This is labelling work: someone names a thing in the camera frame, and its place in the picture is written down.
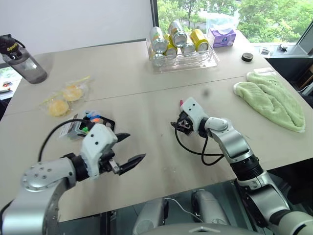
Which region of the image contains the clear plastic bread bag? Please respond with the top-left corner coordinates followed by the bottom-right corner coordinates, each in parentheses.
top-left (39, 75), bottom-right (95, 118)

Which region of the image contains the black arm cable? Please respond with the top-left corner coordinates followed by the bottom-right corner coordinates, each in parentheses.
top-left (174, 126), bottom-right (225, 166)
top-left (38, 119), bottom-right (84, 163)

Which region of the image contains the clear labelled small box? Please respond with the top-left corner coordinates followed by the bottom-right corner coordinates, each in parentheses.
top-left (58, 118), bottom-right (86, 142)

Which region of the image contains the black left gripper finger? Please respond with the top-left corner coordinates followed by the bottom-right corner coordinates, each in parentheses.
top-left (119, 153), bottom-right (147, 176)
top-left (114, 132), bottom-right (131, 144)

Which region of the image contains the silver drink can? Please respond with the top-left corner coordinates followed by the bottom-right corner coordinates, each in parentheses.
top-left (152, 52), bottom-right (166, 68)
top-left (168, 20), bottom-right (188, 47)
top-left (149, 26), bottom-right (169, 53)
top-left (181, 42), bottom-right (196, 57)

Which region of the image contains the green folded towel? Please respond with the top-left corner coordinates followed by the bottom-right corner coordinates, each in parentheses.
top-left (232, 71), bottom-right (307, 134)

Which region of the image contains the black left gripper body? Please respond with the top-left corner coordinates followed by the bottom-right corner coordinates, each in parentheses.
top-left (98, 148), bottom-right (122, 175)

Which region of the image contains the yellow drink can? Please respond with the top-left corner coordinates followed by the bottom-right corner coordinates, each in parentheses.
top-left (163, 34), bottom-right (179, 57)
top-left (190, 28), bottom-right (210, 52)

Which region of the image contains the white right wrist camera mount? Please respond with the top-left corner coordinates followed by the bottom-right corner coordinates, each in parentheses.
top-left (181, 97), bottom-right (209, 131)

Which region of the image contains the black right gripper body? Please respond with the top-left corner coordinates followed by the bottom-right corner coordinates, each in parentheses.
top-left (176, 111), bottom-right (197, 136)

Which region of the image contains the grey water bottle black lid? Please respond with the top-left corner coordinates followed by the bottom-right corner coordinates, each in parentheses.
top-left (0, 33), bottom-right (48, 85)

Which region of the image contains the grey robot leg housing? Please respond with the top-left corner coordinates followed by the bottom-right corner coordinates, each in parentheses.
top-left (133, 197), bottom-right (170, 235)
top-left (191, 188), bottom-right (230, 225)

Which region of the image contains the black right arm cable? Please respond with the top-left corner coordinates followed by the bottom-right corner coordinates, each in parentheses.
top-left (174, 126), bottom-right (225, 166)

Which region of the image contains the black desk organizer tray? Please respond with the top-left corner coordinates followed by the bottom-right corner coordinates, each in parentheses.
top-left (82, 110), bottom-right (117, 134)

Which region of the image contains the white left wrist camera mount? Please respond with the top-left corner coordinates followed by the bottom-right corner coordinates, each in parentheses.
top-left (80, 123), bottom-right (119, 181)

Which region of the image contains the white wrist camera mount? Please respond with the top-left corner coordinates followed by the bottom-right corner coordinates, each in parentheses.
top-left (181, 97), bottom-right (209, 131)
top-left (80, 123), bottom-right (119, 181)

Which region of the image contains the thin white cable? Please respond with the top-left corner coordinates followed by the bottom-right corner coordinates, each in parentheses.
top-left (164, 198), bottom-right (204, 223)

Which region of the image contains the white paper card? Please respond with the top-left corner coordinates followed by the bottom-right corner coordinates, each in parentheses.
top-left (252, 68), bottom-right (277, 74)

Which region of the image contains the grey robot torso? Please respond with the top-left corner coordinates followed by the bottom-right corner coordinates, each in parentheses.
top-left (146, 221), bottom-right (253, 235)

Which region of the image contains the purple tissue box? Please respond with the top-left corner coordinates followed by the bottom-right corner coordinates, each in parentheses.
top-left (208, 27), bottom-right (237, 48)

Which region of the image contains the clear plastic can bin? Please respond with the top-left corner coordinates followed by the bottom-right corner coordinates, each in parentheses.
top-left (145, 37), bottom-right (219, 74)

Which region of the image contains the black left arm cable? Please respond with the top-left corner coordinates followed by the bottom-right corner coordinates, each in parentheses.
top-left (38, 119), bottom-right (84, 163)

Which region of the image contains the yellow bread bun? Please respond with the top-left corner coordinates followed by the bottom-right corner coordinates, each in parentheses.
top-left (48, 99), bottom-right (70, 117)
top-left (63, 85), bottom-right (84, 102)

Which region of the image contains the black window frame post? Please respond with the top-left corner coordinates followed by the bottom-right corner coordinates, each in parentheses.
top-left (150, 0), bottom-right (160, 42)

